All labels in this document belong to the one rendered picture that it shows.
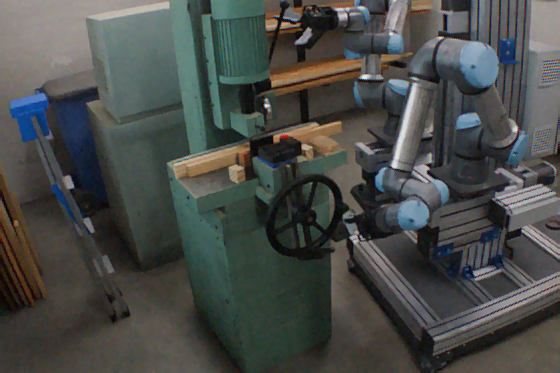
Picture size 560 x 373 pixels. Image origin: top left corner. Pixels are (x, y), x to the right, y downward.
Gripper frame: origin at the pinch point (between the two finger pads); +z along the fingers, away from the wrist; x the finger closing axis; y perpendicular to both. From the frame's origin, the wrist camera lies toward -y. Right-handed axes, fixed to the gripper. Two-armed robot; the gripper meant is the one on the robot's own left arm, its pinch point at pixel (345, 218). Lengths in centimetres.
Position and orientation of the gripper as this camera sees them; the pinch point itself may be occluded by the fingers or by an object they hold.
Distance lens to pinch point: 153.8
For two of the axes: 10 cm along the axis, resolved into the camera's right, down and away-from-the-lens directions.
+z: -4.0, 1.8, 9.0
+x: 8.6, -2.7, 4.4
